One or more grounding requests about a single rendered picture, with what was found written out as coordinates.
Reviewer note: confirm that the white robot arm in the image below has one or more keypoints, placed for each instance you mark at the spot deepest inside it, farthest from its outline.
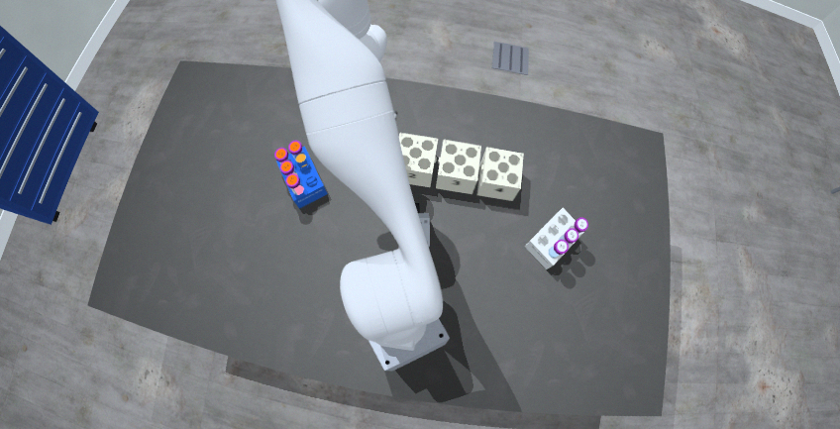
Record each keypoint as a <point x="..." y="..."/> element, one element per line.
<point x="350" y="124"/>

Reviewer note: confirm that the blue tube rack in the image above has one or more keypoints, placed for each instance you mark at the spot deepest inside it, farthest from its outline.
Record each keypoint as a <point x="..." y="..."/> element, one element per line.
<point x="309" y="194"/>

